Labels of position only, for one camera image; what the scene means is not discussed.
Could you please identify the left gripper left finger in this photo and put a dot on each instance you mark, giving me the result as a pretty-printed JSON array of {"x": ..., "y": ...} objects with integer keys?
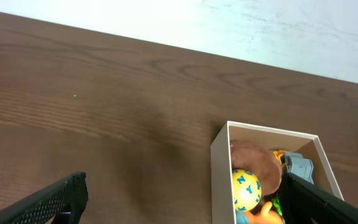
[{"x": 61, "y": 202}]

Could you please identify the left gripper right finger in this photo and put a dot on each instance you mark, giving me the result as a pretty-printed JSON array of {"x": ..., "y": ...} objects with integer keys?
[{"x": 303, "y": 202}]

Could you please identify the green ridged disc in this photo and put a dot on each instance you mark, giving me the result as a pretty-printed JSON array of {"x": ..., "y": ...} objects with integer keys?
[{"x": 276, "y": 204}]

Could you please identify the orange rubber duck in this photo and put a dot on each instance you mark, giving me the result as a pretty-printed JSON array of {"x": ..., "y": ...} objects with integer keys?
[{"x": 265, "y": 216}]

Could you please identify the grey yellow toy car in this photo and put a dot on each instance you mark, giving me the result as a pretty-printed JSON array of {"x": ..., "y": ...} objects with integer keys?
[{"x": 294, "y": 163}]

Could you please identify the yellow letter ball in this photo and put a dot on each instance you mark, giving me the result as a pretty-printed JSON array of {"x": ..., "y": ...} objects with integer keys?
[{"x": 247, "y": 190}]

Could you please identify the brown plush teddy bear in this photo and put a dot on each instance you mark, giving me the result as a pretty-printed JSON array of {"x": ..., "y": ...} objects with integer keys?
[{"x": 259, "y": 161}]

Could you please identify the white cardboard box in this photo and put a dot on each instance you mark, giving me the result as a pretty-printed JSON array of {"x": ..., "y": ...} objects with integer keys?
[{"x": 308, "y": 145}]

